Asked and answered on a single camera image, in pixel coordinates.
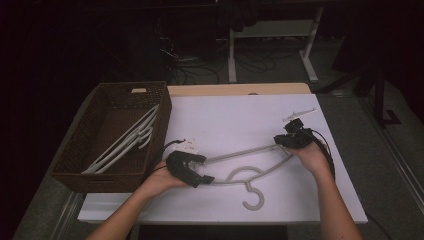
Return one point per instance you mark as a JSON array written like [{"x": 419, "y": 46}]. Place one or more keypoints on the white desk frame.
[{"x": 232, "y": 60}]

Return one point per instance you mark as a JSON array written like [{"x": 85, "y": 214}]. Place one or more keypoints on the person's left hand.
[{"x": 161, "y": 180}]

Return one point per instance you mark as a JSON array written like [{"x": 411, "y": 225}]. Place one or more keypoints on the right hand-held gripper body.
[{"x": 300, "y": 138}]

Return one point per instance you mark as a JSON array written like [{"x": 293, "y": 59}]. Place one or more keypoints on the grey plastic clothes hanger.
[
  {"x": 240, "y": 153},
  {"x": 133, "y": 133},
  {"x": 116, "y": 154}
]

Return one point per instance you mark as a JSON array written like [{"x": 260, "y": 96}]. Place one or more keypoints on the person's right hand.
[{"x": 313, "y": 158}]

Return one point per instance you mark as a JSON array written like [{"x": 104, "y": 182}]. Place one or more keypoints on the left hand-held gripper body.
[{"x": 178, "y": 163}]

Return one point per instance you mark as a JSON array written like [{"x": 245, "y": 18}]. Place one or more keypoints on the brown woven basket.
[{"x": 110, "y": 126}]

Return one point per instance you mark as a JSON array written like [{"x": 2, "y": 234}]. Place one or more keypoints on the black floor stand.
[{"x": 379, "y": 100}]

